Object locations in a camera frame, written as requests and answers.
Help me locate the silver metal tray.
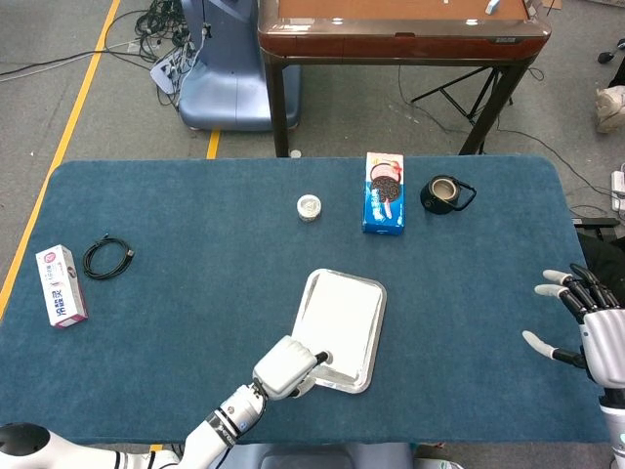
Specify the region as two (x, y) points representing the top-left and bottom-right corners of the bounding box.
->
(284, 267), (388, 395)

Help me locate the brown mahjong table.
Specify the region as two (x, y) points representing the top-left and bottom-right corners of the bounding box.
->
(257, 0), (553, 158)

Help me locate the white floor power strip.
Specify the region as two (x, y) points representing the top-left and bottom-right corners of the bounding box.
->
(149, 51), (189, 94)

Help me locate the black floor cable tangle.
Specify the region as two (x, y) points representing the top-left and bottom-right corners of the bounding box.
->
(131, 0), (206, 107)

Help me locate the blue cookie box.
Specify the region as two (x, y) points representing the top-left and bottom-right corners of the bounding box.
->
(361, 151), (406, 236)

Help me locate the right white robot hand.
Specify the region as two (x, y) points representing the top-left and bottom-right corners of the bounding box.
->
(521, 263), (625, 392)

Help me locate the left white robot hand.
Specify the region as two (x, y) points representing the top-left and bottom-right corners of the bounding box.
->
(251, 334), (334, 403)

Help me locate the black coiled usb cable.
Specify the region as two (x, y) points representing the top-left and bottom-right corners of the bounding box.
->
(81, 234), (137, 281)

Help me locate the white paper sheet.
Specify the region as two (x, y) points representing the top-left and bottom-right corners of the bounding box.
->
(291, 272), (382, 381)

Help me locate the blue grey robot torso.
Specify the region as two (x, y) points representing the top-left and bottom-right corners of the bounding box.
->
(202, 442), (416, 469)

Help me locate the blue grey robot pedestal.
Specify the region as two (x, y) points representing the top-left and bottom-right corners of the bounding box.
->
(178, 0), (302, 132)

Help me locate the white wall power strip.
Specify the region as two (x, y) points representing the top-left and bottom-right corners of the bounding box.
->
(609, 168), (625, 212)

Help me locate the beige shoe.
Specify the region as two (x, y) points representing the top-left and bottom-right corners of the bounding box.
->
(594, 85), (625, 134)

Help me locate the blue felt table cover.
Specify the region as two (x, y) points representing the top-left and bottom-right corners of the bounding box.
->
(0, 155), (611, 447)

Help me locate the black iron teapot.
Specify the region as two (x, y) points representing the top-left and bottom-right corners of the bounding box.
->
(419, 174), (478, 216)

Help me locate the small clear screw jar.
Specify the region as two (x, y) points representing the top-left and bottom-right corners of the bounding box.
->
(296, 193), (323, 224)

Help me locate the white pink toothpaste box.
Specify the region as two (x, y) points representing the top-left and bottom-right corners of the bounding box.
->
(34, 243), (89, 329)

